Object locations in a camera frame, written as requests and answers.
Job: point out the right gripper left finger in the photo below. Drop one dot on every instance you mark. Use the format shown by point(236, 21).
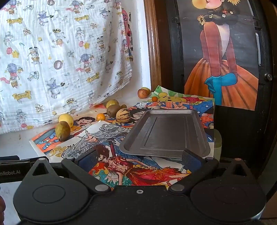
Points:
point(78, 169)

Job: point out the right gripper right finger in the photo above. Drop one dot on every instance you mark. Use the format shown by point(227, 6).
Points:
point(200, 169)

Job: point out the green-yellow pear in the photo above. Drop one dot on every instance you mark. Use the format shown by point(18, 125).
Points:
point(62, 131)

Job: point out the yellow lemon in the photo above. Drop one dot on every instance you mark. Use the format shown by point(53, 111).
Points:
point(66, 118)

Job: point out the small orange kumquat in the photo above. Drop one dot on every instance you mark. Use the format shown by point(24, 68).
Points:
point(100, 117)

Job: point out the brown kiwi with sticker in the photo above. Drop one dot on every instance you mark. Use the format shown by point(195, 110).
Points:
point(112, 110)

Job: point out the striped pepino melon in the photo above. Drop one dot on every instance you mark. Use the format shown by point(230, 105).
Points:
point(123, 115)

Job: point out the yellow-green guava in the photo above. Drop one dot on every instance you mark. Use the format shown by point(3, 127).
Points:
point(112, 102)

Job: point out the small orange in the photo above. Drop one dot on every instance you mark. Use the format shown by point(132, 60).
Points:
point(154, 99)

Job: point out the person's left hand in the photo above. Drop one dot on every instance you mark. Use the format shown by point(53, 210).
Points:
point(2, 209)

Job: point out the red dragon girl drawing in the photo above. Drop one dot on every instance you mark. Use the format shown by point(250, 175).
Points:
point(117, 170)

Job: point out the two boys drawing paper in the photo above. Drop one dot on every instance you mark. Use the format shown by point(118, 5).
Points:
point(47, 140)

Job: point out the grey hair character drawing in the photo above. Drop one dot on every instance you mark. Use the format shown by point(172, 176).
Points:
point(108, 134)

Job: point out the grey metal baking tray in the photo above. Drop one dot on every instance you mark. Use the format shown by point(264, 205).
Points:
point(166, 133)

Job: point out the black appliance door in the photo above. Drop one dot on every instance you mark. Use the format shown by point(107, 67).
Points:
point(246, 134)

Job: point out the winnie bear drawing paper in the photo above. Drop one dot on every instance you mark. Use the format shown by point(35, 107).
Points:
point(164, 95)

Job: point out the yellow fruit behind apple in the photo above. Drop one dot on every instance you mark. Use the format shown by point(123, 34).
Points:
point(147, 89)

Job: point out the red apple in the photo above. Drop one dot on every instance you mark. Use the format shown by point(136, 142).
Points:
point(143, 93)

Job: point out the white cartoon print cloth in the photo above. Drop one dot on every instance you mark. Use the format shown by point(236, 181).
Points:
point(59, 57)

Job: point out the girl in orange dress poster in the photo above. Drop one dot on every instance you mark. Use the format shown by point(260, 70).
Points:
point(220, 52)

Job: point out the brown wooden frame post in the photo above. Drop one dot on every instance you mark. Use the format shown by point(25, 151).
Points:
point(153, 44)

